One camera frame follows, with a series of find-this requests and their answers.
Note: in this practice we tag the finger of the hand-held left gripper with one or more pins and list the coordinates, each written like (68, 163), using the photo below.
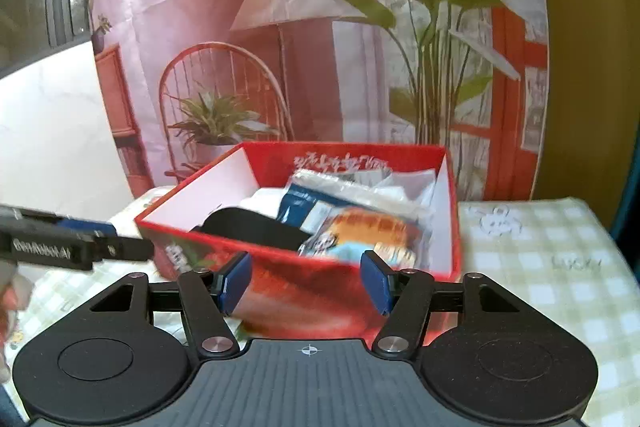
(127, 248)
(80, 225)

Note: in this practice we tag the red cardboard box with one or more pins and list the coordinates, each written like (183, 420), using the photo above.
(310, 297)

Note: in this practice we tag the blue and white packet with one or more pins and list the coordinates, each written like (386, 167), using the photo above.
(300, 207)

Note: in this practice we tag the clear plastic bag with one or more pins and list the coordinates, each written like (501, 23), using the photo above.
(370, 187)

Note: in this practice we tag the orange printed packet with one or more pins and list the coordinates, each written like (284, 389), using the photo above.
(372, 229)

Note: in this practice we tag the person's left hand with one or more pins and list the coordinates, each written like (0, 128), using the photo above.
(11, 299)

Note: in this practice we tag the black cloth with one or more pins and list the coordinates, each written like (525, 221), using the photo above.
(250, 227)

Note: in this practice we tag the printed room scene backdrop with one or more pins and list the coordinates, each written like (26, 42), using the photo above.
(320, 32)

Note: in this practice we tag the yellow board with teal rim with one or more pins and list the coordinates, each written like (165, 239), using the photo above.
(585, 57)

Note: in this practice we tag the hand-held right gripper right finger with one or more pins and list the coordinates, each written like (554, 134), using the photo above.
(377, 282)

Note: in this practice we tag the green checked tablecloth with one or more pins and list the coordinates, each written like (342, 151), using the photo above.
(530, 267)

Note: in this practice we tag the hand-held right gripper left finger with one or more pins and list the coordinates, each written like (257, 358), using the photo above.
(236, 282)

